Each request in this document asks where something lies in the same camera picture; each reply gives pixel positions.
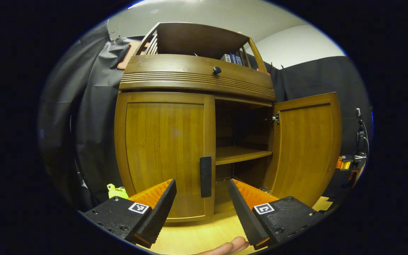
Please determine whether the black backdrop cloth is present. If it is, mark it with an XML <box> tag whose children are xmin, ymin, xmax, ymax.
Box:
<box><xmin>38</xmin><ymin>21</ymin><xmax>373</xmax><ymax>213</ymax></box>

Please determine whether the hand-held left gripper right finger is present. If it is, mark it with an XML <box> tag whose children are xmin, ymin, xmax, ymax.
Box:
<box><xmin>228</xmin><ymin>178</ymin><xmax>327</xmax><ymax>250</ymax></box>

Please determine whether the wooden inner shelf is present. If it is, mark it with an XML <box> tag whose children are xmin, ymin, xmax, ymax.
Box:
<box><xmin>215</xmin><ymin>146</ymin><xmax>273</xmax><ymax>166</ymax></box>

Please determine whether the yellow-green toy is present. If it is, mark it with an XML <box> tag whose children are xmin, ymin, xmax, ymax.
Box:
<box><xmin>107</xmin><ymin>183</ymin><xmax>129</xmax><ymax>199</ymax></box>

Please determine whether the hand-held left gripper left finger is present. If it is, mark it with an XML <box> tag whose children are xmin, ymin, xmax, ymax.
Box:
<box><xmin>83</xmin><ymin>179</ymin><xmax>177</xmax><ymax>249</ymax></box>

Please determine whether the black cable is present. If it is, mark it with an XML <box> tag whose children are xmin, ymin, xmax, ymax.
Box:
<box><xmin>356</xmin><ymin>108</ymin><xmax>369</xmax><ymax>156</ymax></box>

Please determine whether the wooden double-door shoe cabinet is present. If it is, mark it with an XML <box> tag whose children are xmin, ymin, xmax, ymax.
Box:
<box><xmin>114</xmin><ymin>22</ymin><xmax>342</xmax><ymax>223</ymax></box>

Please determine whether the wooden shoe cabinet door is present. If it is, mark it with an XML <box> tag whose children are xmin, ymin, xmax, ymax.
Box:
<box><xmin>114</xmin><ymin>91</ymin><xmax>216</xmax><ymax>223</ymax></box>
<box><xmin>262</xmin><ymin>92</ymin><xmax>342</xmax><ymax>208</ymax></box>

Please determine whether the black door handle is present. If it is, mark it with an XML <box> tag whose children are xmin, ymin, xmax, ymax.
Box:
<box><xmin>200</xmin><ymin>156</ymin><xmax>213</xmax><ymax>198</ymax></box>

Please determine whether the wooden cabinet drawer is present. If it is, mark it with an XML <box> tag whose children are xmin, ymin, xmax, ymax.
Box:
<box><xmin>119</xmin><ymin>54</ymin><xmax>276</xmax><ymax>102</ymax></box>

